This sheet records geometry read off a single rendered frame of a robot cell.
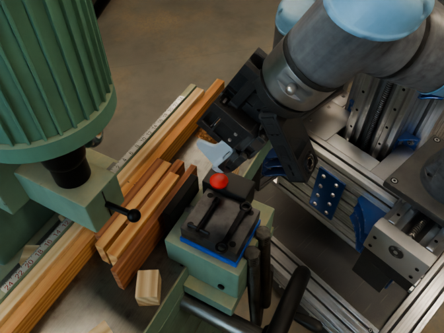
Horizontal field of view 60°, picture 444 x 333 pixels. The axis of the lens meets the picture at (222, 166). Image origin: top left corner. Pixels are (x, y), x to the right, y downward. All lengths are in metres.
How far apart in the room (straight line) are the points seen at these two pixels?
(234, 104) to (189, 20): 2.67
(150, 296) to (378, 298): 1.01
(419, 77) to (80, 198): 0.44
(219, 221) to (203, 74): 1.99
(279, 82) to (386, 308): 1.18
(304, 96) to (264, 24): 2.69
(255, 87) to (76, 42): 0.18
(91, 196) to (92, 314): 0.20
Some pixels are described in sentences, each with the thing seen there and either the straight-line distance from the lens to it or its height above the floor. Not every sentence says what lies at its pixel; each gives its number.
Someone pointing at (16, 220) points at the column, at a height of 0.88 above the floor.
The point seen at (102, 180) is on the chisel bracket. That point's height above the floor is 1.07.
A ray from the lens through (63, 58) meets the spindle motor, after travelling 0.39.
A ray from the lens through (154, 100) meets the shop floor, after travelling 2.37.
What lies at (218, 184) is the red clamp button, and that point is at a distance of 0.61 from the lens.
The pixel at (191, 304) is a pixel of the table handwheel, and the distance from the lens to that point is 0.73.
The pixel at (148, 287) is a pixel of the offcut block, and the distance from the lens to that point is 0.63.
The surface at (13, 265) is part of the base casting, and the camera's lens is 0.89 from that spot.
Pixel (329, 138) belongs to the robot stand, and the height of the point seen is 0.73.
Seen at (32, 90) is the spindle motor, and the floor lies 1.28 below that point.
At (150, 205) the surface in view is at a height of 0.97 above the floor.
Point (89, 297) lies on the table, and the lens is 0.69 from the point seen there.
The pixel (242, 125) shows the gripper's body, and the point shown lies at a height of 1.19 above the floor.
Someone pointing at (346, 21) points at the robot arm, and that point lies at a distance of 0.34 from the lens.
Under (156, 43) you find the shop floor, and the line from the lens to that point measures 2.87.
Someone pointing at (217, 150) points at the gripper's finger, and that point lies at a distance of 0.53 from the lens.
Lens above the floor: 1.51
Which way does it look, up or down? 50 degrees down
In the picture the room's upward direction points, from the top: straight up
